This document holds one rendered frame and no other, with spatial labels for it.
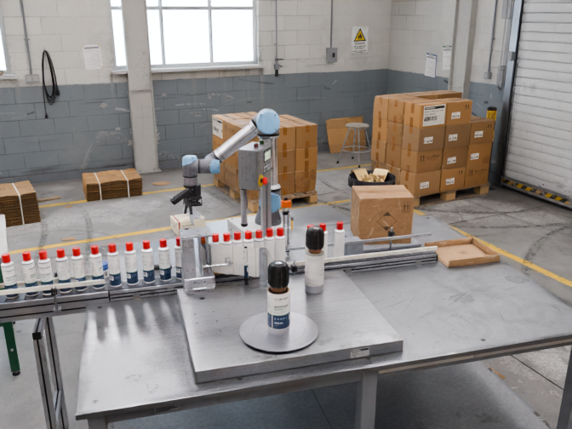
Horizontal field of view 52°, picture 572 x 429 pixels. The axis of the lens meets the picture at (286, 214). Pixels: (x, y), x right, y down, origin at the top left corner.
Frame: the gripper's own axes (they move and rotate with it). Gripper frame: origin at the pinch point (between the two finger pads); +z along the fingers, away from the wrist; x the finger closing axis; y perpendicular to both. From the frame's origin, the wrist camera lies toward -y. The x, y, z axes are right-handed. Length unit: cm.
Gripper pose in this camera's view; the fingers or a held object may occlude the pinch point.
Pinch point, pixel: (187, 220)
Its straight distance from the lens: 322.0
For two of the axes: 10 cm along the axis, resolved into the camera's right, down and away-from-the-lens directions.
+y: 9.0, -1.2, 4.2
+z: -0.2, 9.5, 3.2
